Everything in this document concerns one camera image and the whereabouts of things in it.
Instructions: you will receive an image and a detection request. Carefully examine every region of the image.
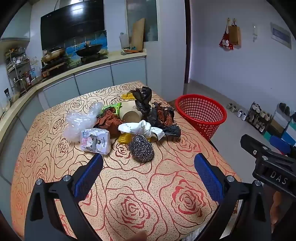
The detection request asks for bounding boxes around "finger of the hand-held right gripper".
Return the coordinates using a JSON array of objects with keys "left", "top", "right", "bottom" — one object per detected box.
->
[
  {"left": 269, "top": 135, "right": 291, "bottom": 155},
  {"left": 240, "top": 134, "right": 281, "bottom": 160}
]

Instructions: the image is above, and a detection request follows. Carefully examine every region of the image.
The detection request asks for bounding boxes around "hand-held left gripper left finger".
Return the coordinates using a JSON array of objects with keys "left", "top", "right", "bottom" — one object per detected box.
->
[{"left": 24, "top": 153, "right": 104, "bottom": 241}]

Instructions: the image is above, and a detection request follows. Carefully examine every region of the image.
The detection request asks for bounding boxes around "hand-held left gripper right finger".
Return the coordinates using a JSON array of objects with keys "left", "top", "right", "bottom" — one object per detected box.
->
[{"left": 194, "top": 153, "right": 272, "bottom": 241}]

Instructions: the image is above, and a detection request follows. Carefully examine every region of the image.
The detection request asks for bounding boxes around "white tissue packet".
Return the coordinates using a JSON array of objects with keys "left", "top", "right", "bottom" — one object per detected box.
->
[{"left": 80, "top": 128, "right": 111, "bottom": 155}]

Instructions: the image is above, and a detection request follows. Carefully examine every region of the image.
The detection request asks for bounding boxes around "clear plastic bag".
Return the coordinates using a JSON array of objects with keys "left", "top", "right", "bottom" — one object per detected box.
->
[{"left": 63, "top": 102, "right": 104, "bottom": 142}]

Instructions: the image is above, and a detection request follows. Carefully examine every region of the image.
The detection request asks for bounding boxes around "steel wool scrubber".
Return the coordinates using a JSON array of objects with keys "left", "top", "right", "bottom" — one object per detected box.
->
[{"left": 128, "top": 134, "right": 155, "bottom": 162}]

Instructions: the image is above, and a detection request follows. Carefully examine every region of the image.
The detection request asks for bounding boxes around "small black plastic bag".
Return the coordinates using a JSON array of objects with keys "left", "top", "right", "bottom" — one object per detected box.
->
[{"left": 159, "top": 124, "right": 181, "bottom": 139}]

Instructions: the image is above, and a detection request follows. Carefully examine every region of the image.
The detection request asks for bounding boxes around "red mesh basket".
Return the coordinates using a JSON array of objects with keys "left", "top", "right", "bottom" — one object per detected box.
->
[{"left": 175, "top": 94, "right": 227, "bottom": 141}]

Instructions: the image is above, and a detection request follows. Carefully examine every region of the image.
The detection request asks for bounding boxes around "green snack wrapper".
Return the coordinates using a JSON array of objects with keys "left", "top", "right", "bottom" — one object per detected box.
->
[{"left": 102, "top": 103, "right": 122, "bottom": 117}]

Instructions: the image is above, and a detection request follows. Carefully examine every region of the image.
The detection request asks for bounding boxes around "white cloth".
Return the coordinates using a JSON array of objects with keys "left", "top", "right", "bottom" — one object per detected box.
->
[{"left": 117, "top": 120, "right": 164, "bottom": 141}]

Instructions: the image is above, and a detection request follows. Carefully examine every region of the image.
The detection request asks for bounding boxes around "beige paper cup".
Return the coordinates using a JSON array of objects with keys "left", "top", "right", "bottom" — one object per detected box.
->
[{"left": 119, "top": 100, "right": 144, "bottom": 123}]

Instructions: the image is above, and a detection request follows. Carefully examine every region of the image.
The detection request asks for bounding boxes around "person's right hand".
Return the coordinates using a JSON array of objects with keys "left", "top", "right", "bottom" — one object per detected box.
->
[{"left": 270, "top": 192, "right": 282, "bottom": 225}]

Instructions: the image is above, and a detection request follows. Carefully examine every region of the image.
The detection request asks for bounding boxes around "stack of shoe boxes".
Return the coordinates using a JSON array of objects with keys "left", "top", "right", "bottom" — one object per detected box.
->
[{"left": 264, "top": 109, "right": 296, "bottom": 149}]

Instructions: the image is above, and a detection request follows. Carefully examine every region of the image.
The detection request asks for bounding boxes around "black shoe rack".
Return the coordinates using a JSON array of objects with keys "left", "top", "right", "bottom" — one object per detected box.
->
[{"left": 245, "top": 101, "right": 273, "bottom": 135}]

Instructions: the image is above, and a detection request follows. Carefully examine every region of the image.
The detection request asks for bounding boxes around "pair of dark shoes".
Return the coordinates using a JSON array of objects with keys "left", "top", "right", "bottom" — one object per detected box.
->
[{"left": 279, "top": 103, "right": 290, "bottom": 116}]

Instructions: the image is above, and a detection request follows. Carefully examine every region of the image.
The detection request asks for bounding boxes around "kitchen counter with grey cabinets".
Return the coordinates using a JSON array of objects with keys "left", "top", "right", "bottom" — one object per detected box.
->
[{"left": 0, "top": 51, "right": 148, "bottom": 186}]

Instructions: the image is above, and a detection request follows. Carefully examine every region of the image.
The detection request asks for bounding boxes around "red hanging bag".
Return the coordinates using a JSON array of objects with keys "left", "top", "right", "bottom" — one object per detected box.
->
[{"left": 219, "top": 23, "right": 234, "bottom": 50}]

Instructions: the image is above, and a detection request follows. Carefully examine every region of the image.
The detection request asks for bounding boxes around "black gas stove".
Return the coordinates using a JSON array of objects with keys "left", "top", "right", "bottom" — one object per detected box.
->
[{"left": 41, "top": 54, "right": 109, "bottom": 76}]

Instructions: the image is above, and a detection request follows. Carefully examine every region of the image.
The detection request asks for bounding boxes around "brown paper bag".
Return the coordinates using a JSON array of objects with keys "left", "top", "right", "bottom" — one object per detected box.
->
[{"left": 228, "top": 21, "right": 241, "bottom": 45}]

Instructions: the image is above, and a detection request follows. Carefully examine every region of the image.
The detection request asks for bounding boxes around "black wok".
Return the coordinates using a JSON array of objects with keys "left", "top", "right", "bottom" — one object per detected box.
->
[{"left": 76, "top": 42, "right": 103, "bottom": 57}]

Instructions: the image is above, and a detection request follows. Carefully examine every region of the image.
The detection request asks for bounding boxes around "golden frying pan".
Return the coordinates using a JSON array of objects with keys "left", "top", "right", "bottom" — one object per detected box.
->
[{"left": 42, "top": 47, "right": 66, "bottom": 63}]

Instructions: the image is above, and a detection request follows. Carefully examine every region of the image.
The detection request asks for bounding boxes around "metal spice rack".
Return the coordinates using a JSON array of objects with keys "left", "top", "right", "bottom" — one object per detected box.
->
[{"left": 5, "top": 47, "right": 40, "bottom": 96}]

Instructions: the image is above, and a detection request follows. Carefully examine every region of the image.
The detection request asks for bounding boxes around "translucent plastic bottle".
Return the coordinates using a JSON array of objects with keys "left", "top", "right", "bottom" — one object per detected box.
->
[{"left": 119, "top": 32, "right": 129, "bottom": 50}]

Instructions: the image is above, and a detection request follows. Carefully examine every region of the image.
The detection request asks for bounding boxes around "wooden cutting board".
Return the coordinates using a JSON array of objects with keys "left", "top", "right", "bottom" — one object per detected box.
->
[{"left": 131, "top": 18, "right": 146, "bottom": 51}]

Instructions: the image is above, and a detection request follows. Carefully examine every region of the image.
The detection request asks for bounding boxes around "black range hood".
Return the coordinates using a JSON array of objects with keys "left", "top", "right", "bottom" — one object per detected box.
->
[{"left": 40, "top": 2, "right": 105, "bottom": 50}]

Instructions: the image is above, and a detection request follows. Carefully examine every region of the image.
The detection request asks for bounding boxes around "frosted glass window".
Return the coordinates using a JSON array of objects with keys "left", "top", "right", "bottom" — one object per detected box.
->
[{"left": 126, "top": 0, "right": 159, "bottom": 42}]

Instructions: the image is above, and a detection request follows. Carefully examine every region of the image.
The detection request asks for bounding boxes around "wall electric panel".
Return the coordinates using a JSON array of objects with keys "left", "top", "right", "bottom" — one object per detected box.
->
[{"left": 270, "top": 22, "right": 292, "bottom": 49}]

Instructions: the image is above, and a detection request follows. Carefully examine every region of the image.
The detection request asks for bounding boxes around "dark wooden door frame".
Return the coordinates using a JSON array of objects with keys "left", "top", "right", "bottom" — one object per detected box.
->
[{"left": 184, "top": 0, "right": 192, "bottom": 84}]

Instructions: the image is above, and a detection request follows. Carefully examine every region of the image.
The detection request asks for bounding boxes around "grey wall cabinet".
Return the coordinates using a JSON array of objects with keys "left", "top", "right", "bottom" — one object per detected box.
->
[{"left": 0, "top": 0, "right": 31, "bottom": 42}]

